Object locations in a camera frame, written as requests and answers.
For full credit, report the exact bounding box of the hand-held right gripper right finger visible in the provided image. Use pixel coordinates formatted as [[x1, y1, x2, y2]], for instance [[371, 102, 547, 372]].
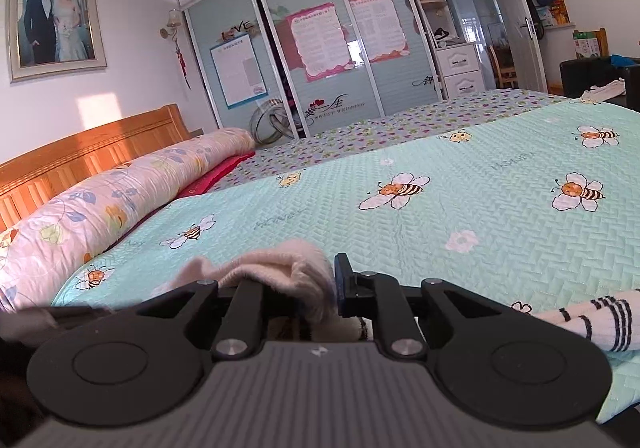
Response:
[[334, 253, 506, 361]]

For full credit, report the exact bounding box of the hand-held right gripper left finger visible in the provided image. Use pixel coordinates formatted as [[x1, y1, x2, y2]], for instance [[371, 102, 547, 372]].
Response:
[[135, 279, 266, 361]]

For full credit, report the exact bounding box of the white black striped sweater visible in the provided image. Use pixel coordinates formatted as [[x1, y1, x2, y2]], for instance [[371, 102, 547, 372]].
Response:
[[150, 238, 640, 354]]

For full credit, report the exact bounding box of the red pillow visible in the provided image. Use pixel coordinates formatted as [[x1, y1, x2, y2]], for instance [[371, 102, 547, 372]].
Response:
[[177, 151, 256, 199]]

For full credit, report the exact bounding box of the green bee print quilt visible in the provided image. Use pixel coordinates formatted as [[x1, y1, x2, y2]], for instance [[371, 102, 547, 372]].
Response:
[[52, 100, 640, 429]]

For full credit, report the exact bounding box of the purple floral bed sheet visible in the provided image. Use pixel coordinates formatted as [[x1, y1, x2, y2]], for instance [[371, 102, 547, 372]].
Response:
[[215, 88, 571, 190]]

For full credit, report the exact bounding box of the floral pillow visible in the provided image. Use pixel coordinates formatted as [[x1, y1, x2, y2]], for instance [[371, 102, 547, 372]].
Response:
[[0, 128, 256, 312]]

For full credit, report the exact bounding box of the sliding door wardrobe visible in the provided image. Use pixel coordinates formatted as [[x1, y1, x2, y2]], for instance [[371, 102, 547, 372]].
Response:
[[171, 0, 442, 142]]

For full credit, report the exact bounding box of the wooden headboard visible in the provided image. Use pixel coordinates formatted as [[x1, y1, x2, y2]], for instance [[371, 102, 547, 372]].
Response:
[[0, 103, 191, 235]]

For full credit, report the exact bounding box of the blue framed poster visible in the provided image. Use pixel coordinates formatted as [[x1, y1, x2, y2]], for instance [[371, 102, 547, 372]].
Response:
[[209, 33, 266, 109]]

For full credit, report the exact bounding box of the red hanging ornament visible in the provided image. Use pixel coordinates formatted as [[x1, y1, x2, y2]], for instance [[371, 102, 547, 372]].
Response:
[[174, 40, 192, 90]]

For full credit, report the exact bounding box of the pink framed poster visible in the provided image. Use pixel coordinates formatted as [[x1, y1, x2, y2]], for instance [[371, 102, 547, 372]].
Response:
[[285, 2, 351, 80]]

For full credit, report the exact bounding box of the white shelf drawer unit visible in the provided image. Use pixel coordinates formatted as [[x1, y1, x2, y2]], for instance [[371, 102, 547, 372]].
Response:
[[399, 0, 484, 100]]

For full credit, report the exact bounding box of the orange framed poster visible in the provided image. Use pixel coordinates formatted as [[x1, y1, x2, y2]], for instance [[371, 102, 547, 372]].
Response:
[[348, 0, 409, 64]]

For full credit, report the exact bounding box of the wooden chair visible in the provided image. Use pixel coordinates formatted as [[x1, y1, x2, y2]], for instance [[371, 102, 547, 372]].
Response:
[[572, 27, 609, 60], [487, 45, 519, 89]]

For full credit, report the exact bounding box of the black armchair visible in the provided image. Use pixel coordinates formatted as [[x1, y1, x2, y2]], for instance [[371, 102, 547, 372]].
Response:
[[559, 55, 640, 112]]

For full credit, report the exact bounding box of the white door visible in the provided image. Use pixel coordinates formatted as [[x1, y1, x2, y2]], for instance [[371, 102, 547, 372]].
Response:
[[481, 0, 547, 94]]

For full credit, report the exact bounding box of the white cloth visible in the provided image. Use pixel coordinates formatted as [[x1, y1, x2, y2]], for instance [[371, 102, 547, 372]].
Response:
[[580, 80, 627, 104]]

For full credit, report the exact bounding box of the framed wedding photo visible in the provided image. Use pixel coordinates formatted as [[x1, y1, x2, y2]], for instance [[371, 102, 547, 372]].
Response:
[[7, 0, 107, 83]]

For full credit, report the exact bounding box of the wall lamp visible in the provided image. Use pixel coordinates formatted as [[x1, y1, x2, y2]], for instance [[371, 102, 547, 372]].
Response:
[[159, 9, 184, 39]]

